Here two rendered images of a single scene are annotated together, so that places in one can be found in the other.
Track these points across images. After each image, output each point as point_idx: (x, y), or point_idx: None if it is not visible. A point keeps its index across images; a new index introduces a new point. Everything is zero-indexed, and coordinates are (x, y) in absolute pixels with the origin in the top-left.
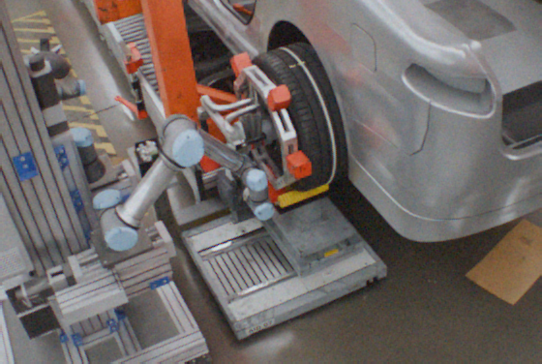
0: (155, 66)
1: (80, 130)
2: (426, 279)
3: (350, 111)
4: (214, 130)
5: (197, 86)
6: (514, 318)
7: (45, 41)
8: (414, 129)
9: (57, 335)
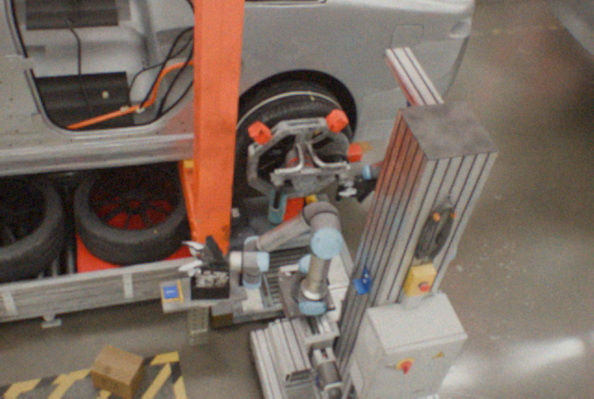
0: (205, 195)
1: (306, 260)
2: (334, 181)
3: (372, 91)
4: None
5: None
6: (382, 152)
7: (213, 238)
8: (451, 59)
9: None
